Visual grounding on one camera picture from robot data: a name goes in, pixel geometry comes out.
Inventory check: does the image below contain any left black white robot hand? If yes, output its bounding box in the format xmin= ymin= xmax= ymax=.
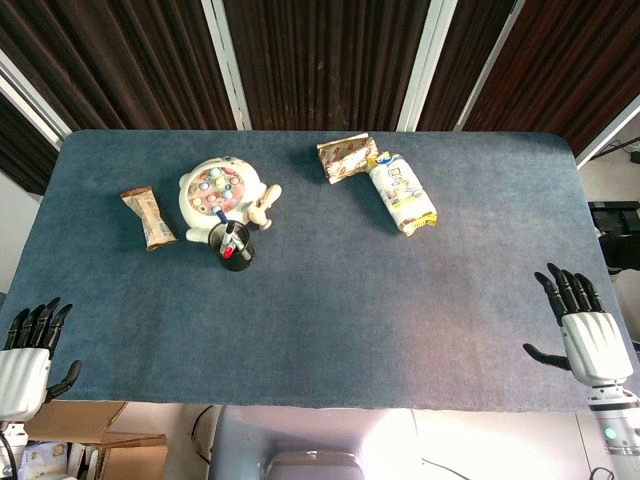
xmin=0 ymin=297 xmax=84 ymax=421

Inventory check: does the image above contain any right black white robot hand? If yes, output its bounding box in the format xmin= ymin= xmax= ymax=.
xmin=522 ymin=262 xmax=635 ymax=387

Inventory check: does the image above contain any red cap marker pen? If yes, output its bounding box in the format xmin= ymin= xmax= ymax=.
xmin=221 ymin=223 xmax=242 ymax=260

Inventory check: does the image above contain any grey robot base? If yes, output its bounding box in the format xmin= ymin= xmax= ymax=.
xmin=209 ymin=405 xmax=421 ymax=480

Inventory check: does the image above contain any black mesh pen holder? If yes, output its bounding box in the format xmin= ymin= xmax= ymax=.
xmin=207 ymin=221 xmax=255 ymax=273

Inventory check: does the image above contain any blue cap marker pen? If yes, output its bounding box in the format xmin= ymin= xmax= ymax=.
xmin=214 ymin=206 xmax=236 ymax=241

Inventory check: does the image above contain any black equipment case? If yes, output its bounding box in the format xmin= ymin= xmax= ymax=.
xmin=587 ymin=199 xmax=640 ymax=275

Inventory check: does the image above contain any brown snack bar wrapper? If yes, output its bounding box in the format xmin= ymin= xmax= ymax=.
xmin=119 ymin=186 xmax=179 ymax=253

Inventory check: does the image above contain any white yellow snack bag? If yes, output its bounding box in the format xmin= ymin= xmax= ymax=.
xmin=367 ymin=151 xmax=440 ymax=237

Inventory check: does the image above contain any white round fishing toy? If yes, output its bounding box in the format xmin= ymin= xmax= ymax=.
xmin=178 ymin=155 xmax=267 ymax=243

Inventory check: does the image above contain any blue felt table cover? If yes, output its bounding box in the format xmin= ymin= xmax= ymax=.
xmin=0 ymin=129 xmax=640 ymax=414

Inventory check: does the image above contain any wooden toy mallet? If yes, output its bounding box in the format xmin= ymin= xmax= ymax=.
xmin=246 ymin=183 xmax=284 ymax=232

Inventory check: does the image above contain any red patterned snack packet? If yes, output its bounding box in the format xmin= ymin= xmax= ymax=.
xmin=316 ymin=132 xmax=380 ymax=185

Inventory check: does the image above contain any black cable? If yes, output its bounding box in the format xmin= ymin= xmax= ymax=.
xmin=191 ymin=405 xmax=215 ymax=464

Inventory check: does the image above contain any white metal frame post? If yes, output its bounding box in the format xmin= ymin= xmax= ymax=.
xmin=0 ymin=49 xmax=74 ymax=150
xmin=201 ymin=0 xmax=252 ymax=132
xmin=396 ymin=0 xmax=459 ymax=133
xmin=574 ymin=94 xmax=640 ymax=169
xmin=455 ymin=0 xmax=526 ymax=133

